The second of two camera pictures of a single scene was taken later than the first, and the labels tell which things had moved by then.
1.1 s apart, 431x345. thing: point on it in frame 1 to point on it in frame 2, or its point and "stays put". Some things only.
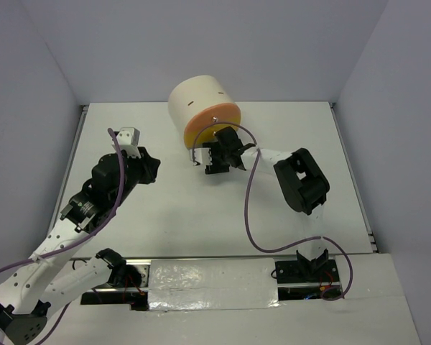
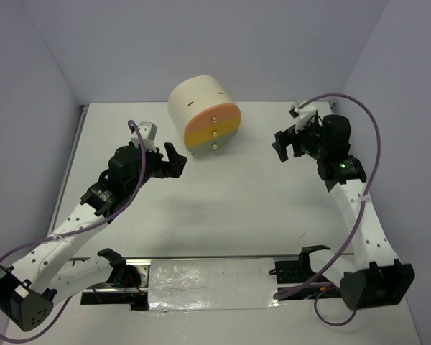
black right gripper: x=215 y=168 to x=288 y=136
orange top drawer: x=212 y=114 stays put
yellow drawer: x=207 y=134 stays put
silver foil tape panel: x=214 y=284 stays put
